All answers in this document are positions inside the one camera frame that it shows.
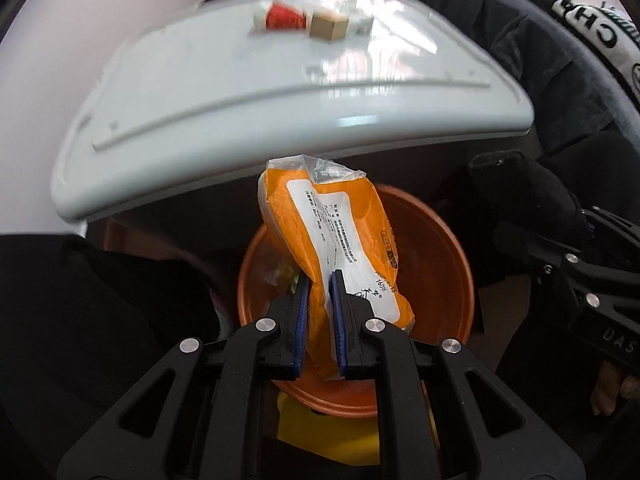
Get yellow plastic object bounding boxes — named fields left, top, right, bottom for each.
left=275, top=392, right=441, bottom=463

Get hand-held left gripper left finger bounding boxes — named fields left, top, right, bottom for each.
left=60, top=270, right=312, bottom=480

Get black white printed pillow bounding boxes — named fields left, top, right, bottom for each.
left=550, top=0, right=640, bottom=96

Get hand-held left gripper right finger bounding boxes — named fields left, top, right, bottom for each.
left=329, top=269, right=586, bottom=480

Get person's right hand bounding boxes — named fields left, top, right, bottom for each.
left=590, top=360, right=640, bottom=416

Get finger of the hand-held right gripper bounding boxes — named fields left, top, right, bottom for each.
left=520, top=242, right=608, bottom=313
left=582, top=207, right=640, bottom=261

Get green snack bag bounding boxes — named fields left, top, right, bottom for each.
left=265, top=260, right=303, bottom=296

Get orange plastic basin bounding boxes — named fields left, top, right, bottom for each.
left=237, top=185, right=476, bottom=418

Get red white toothpaste tube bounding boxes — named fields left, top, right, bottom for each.
left=252, top=2, right=308, bottom=33

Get wooden cube with heart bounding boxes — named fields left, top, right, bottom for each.
left=309, top=11, right=348, bottom=42

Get orange wet wipes packet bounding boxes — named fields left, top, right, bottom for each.
left=257, top=154, right=417, bottom=382

